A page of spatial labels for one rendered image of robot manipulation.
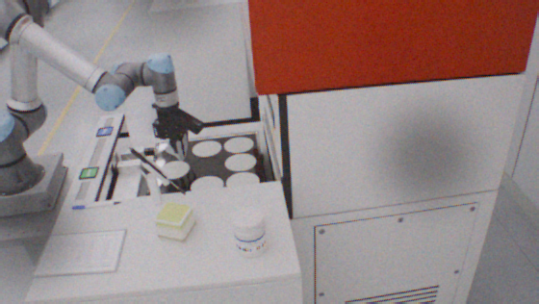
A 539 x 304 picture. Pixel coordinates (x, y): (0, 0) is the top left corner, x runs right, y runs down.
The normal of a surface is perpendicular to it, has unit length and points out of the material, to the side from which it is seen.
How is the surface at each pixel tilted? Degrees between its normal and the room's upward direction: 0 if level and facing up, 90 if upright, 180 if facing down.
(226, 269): 0
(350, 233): 90
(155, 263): 0
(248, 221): 0
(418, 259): 90
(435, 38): 90
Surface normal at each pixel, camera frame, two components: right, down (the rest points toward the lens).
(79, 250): -0.06, -0.84
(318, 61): 0.12, 0.54
